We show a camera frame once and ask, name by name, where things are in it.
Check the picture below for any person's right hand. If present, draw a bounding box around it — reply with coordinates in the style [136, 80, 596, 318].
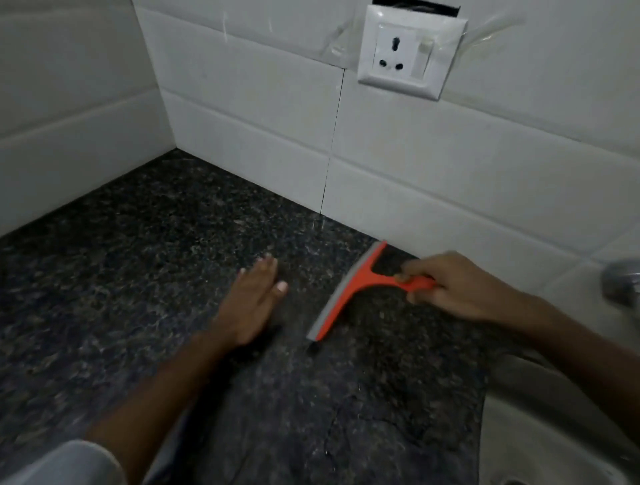
[393, 251, 526, 329]

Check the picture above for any white sleeve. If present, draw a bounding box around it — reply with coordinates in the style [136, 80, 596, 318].
[0, 440, 128, 485]

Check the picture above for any white sink basin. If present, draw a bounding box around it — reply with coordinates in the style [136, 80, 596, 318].
[477, 352, 640, 485]

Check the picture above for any white wall socket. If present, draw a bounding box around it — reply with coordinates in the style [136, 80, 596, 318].
[357, 4, 469, 102]

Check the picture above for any person's right forearm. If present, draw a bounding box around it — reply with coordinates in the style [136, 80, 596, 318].
[517, 295, 640, 445]

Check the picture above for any person's left hand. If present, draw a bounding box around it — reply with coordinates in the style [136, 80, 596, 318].
[211, 253, 289, 348]

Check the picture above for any chrome tap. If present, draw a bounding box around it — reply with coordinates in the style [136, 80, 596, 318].
[600, 258, 640, 313]

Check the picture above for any person's left forearm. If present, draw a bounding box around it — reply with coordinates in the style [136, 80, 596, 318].
[84, 327, 246, 485]

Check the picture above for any orange squeegee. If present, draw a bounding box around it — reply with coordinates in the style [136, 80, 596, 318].
[306, 240, 437, 343]

